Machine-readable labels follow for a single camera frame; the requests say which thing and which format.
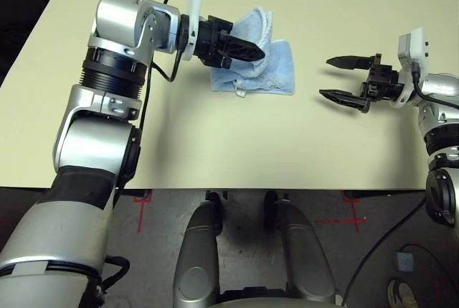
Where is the light blue towel white trim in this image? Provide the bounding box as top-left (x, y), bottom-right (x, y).
top-left (209, 6), bottom-right (297, 99)

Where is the yellowish sneaker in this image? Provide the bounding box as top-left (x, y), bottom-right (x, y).
top-left (387, 277), bottom-right (420, 308)

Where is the black left camera cable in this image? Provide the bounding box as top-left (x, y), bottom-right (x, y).
top-left (138, 0), bottom-right (198, 133)

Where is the beige robot waist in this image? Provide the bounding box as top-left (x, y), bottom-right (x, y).
top-left (204, 295), bottom-right (345, 308)

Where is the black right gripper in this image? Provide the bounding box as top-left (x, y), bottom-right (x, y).
top-left (318, 52), bottom-right (404, 114)

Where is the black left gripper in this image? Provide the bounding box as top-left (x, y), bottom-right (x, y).
top-left (193, 15), bottom-right (266, 71)

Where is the blue-grey box on floor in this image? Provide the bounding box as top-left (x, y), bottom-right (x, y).
top-left (394, 250), bottom-right (415, 273)

